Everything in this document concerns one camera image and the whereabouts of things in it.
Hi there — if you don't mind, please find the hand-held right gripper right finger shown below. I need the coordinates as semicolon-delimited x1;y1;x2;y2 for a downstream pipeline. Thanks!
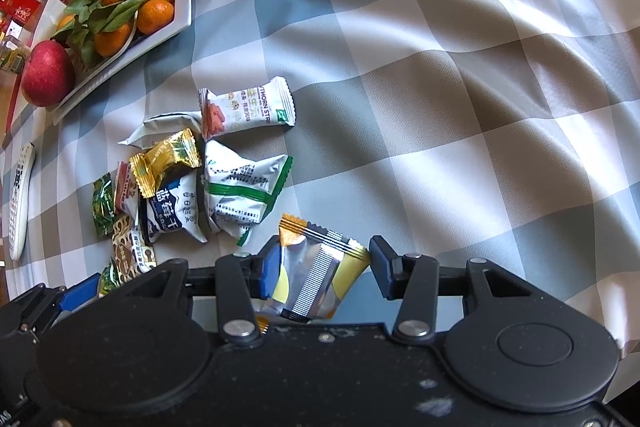
368;235;567;346

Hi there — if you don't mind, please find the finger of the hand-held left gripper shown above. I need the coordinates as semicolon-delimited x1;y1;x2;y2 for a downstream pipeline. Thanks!
60;273;104;313

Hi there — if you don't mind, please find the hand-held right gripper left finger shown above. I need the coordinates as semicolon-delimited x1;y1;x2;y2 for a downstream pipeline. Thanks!
100;234;284;349

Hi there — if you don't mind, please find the orange and silver snack packet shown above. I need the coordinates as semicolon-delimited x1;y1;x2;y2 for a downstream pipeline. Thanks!
256;213;372;324

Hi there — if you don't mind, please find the brown and gold patterned packet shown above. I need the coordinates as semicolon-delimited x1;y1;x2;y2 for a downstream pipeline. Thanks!
110;214;157;279

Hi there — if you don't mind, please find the white packet with green stripes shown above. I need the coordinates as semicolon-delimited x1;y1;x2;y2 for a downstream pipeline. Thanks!
202;139;295;248

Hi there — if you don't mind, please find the gold candy wrapper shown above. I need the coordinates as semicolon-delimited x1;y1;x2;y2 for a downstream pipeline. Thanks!
129;128;206;199

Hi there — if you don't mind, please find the white packet with orange picture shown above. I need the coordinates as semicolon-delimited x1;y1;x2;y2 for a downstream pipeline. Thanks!
198;76;296;140

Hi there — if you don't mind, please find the plain silver-white snack packet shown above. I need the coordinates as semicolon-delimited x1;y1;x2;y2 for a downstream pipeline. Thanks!
118;109;204;148

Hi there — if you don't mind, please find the green candy wrapper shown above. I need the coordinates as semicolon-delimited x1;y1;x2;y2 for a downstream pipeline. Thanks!
91;173;117;238
98;261;122;298

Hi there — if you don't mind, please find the white remote control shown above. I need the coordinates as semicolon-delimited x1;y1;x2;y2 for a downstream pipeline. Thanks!
8;142;37;262

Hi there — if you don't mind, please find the red and white snack packet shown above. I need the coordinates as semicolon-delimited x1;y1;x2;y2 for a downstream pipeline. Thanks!
113;161;140;219

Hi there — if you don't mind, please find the blue and white snack packet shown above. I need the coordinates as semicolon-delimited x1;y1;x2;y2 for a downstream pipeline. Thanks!
139;171;209;246

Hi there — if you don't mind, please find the blue grey checked tablecloth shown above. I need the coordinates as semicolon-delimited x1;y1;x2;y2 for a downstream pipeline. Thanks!
0;0;640;360

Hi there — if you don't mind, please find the red apple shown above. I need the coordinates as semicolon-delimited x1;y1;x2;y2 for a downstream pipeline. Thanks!
20;40;76;108

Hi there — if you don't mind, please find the pile of leafy tangerines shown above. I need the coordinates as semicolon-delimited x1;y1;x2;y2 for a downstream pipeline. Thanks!
50;0;177;70

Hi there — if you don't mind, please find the red gift box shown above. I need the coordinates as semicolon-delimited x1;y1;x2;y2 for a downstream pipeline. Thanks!
0;0;44;26

